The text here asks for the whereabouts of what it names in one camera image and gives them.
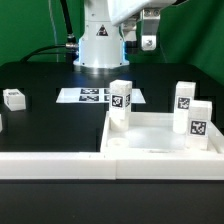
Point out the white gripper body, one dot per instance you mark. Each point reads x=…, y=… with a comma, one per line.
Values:
x=121, y=10

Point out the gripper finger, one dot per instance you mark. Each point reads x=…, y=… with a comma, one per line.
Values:
x=129, y=28
x=150, y=18

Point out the white square table top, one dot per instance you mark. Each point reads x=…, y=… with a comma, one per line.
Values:
x=153, y=132

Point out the fiducial marker sheet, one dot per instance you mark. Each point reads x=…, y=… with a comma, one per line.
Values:
x=83, y=95

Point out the white front fence bar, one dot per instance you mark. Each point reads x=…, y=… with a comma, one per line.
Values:
x=111, y=167

